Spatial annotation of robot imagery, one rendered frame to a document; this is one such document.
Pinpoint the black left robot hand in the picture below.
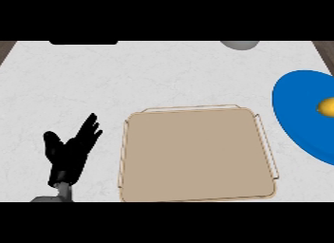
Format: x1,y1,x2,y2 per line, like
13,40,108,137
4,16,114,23
41,112,103,188

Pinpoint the tan wooden tray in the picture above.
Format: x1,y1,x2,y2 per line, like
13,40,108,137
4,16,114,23
117,103,280,203

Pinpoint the blue plate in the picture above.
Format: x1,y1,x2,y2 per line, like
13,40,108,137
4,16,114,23
270,69,334,169

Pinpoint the yellow lemon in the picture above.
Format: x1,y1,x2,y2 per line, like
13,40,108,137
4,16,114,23
317,97,334,119

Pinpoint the grey round object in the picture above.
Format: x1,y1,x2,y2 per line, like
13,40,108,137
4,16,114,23
218,40,261,51

